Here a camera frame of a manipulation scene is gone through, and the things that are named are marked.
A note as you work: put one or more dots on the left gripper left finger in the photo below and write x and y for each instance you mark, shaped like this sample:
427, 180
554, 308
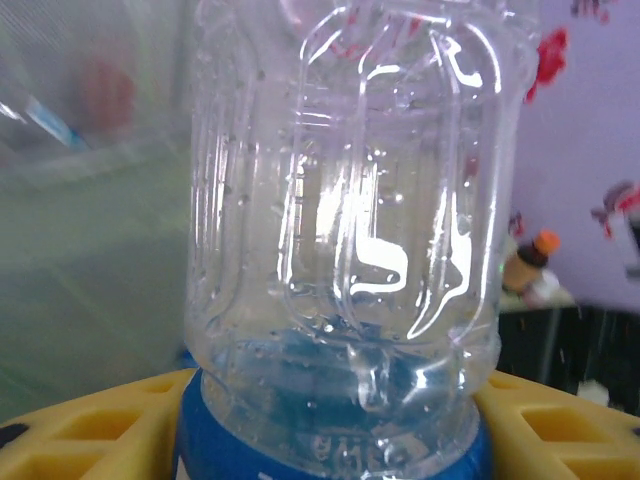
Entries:
75, 440

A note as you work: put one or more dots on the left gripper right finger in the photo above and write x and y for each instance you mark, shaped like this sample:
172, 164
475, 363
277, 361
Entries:
560, 440

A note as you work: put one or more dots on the round logo blue label bottle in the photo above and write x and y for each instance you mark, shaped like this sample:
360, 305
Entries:
350, 200

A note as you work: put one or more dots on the small white cap bottle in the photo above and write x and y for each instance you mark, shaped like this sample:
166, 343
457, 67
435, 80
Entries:
545, 290

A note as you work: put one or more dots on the brown bottle orange cap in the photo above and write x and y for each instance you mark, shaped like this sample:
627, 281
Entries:
525, 265

